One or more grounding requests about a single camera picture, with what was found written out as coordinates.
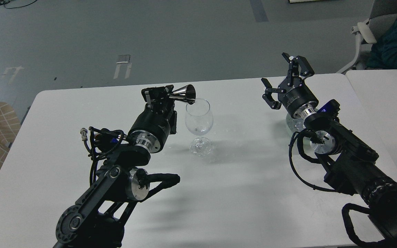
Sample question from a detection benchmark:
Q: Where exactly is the green bowl of ice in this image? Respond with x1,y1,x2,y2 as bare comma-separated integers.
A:
285,113,306,136

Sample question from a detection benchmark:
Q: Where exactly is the steel cocktail jigger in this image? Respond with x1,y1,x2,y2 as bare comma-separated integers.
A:
169,84,196,105

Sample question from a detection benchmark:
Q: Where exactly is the clear wine glass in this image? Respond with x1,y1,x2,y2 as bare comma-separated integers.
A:
185,98,214,157

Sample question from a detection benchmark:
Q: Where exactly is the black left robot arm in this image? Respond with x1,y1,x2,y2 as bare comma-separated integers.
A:
54,84,196,248

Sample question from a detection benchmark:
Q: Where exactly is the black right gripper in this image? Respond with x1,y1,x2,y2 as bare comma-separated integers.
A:
261,52,319,119

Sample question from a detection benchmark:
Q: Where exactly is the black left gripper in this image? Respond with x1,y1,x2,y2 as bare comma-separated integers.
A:
128,86,177,154

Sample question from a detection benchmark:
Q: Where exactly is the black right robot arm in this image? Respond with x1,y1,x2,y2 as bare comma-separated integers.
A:
261,52,397,248

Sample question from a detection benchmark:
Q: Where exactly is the white grey office chair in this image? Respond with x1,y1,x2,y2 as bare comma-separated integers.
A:
337,0,397,74

